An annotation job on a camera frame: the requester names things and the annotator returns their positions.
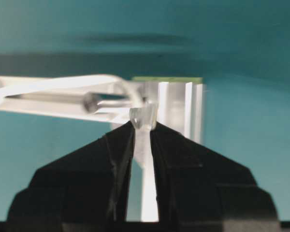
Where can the aluminium extrusion square frame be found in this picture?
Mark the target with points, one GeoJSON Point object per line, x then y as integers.
{"type": "Point", "coordinates": [176, 102]}

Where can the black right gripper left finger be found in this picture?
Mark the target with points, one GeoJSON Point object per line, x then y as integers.
{"type": "Point", "coordinates": [90, 184]}

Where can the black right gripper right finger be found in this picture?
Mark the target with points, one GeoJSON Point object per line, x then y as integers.
{"type": "Point", "coordinates": [197, 184]}

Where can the aluminium pin at corner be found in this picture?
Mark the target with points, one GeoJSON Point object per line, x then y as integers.
{"type": "Point", "coordinates": [89, 101]}

